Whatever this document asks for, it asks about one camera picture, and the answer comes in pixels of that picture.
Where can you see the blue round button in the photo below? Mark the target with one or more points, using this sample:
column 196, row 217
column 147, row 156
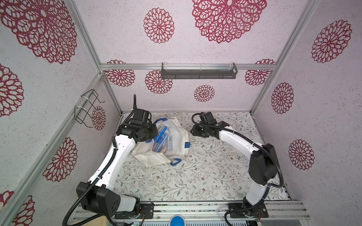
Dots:
column 177, row 220

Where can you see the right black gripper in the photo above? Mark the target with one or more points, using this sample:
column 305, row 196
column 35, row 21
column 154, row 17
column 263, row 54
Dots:
column 198, row 131

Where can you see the black wire wall rack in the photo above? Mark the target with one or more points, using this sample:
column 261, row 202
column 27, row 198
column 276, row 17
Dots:
column 91, row 114

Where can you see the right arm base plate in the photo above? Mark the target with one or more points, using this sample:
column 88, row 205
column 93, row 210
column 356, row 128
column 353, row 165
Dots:
column 256, row 212

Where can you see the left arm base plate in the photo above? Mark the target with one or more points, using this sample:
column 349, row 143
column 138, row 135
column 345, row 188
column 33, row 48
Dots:
column 143, row 211

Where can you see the white canvas bag blue handles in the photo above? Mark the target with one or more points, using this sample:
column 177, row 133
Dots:
column 171, row 145

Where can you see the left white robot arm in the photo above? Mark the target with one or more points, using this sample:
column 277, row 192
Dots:
column 97, row 194

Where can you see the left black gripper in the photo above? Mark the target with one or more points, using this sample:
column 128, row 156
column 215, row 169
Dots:
column 154, row 133

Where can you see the blue stationery case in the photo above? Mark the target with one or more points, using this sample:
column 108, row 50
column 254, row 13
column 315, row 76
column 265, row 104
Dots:
column 161, row 141

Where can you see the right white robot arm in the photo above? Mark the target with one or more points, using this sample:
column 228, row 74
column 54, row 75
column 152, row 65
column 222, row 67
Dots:
column 264, row 168

